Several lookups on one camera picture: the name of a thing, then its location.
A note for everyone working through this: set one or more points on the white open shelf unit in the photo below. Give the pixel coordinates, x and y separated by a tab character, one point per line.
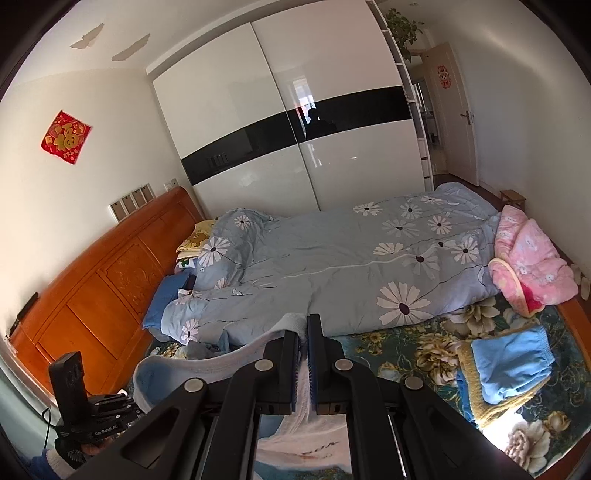
422	152

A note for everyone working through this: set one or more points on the pair of white slippers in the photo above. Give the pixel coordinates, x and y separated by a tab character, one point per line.
582	279

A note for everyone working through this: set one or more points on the red diamond wall decoration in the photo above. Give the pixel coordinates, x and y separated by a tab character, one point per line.
65	136

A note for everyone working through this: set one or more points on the small wooden stool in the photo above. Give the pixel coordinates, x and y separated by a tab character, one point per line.
513	197

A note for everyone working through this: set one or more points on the teal floral bed blanket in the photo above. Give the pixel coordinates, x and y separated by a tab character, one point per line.
415	346

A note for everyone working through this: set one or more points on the wall switch panel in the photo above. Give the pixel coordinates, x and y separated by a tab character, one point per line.
131	203

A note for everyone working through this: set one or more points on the person's left forearm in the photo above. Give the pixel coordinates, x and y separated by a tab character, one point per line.
57	461

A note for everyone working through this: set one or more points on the white printed garment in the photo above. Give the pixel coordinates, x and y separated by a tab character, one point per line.
207	369

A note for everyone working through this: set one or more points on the folded yellow towel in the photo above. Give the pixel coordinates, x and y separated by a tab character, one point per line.
498	413

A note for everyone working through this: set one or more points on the white black-striped sliding wardrobe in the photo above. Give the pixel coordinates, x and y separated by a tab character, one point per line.
231	115

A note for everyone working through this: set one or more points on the dark blue pillow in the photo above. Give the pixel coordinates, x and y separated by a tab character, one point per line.
173	288

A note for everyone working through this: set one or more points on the grey blue cloth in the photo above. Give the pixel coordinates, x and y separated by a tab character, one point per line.
203	348

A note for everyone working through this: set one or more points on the pile of coloured clothes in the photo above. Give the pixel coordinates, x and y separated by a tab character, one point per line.
47	422

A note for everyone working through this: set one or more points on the wooden bed headboard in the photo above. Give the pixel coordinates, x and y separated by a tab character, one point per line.
92	286

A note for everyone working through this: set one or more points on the green potted plant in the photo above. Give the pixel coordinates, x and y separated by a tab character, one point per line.
399	27

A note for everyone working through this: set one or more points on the red door decoration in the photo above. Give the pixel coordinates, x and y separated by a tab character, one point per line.
444	77

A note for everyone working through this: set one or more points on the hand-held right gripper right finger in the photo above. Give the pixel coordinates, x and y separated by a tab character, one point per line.
314	369

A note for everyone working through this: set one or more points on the folded light blue garment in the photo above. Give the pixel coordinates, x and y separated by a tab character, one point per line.
508	364

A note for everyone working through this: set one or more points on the beige room door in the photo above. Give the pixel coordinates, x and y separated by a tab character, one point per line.
455	129

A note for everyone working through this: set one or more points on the blue daisy print duvet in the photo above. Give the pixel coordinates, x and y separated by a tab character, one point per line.
323	267

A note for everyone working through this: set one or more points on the person's left hand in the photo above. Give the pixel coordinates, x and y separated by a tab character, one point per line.
76	454

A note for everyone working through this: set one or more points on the folded dark blue garment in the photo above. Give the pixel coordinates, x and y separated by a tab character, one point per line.
465	397

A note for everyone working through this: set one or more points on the black device on headboard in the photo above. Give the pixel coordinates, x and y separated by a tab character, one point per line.
25	311

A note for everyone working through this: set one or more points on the single wall socket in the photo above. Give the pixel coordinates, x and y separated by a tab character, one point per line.
171	184

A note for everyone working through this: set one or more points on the yellow cartoon pillow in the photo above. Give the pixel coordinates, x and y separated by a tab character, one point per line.
196	240

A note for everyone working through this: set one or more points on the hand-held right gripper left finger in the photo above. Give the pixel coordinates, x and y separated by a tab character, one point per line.
294	369

